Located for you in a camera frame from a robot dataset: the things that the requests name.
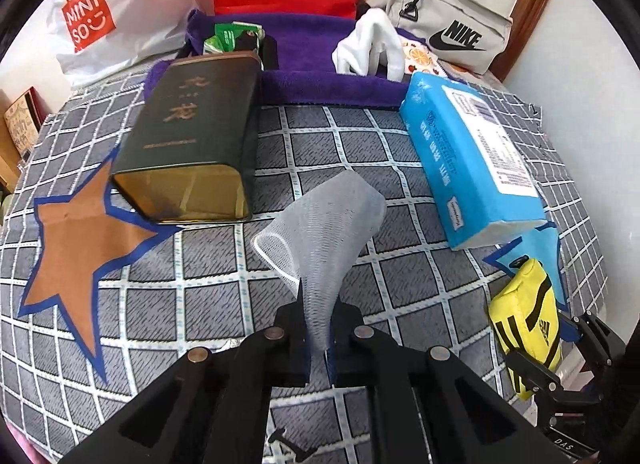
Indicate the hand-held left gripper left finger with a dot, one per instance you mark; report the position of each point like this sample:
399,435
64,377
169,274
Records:
295,344

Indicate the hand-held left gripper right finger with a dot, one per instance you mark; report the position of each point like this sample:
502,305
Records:
331,360

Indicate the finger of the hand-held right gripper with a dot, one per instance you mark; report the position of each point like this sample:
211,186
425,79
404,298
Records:
532,371
590,331

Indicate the yellow pouch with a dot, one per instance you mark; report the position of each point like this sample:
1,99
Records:
525,314

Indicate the white foam mesh net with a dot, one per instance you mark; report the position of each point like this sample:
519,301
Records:
335,224

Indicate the orange print wipe packet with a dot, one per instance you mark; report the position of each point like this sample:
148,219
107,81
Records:
420,56

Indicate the white soft cloth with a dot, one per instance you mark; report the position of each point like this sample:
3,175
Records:
370,39

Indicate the green snack packet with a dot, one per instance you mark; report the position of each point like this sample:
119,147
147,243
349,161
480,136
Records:
240,34

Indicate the checked blanket with stars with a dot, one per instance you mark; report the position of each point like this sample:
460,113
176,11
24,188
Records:
320,144

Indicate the blue tissue pack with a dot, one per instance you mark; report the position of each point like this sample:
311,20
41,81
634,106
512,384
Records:
450,154

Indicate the dark green tin box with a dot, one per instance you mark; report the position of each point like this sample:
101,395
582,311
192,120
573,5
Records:
195,114

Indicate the purple towel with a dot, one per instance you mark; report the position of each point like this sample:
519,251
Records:
305,44

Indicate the brown notebook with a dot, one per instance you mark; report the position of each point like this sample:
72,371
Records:
22,124

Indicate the grey sling bag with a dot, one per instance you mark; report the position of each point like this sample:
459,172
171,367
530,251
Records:
450,9

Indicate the white plastic shopping bag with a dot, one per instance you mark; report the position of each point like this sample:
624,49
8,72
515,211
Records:
140,9

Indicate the wooden frame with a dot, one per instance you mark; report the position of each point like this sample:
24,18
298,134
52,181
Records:
535,9

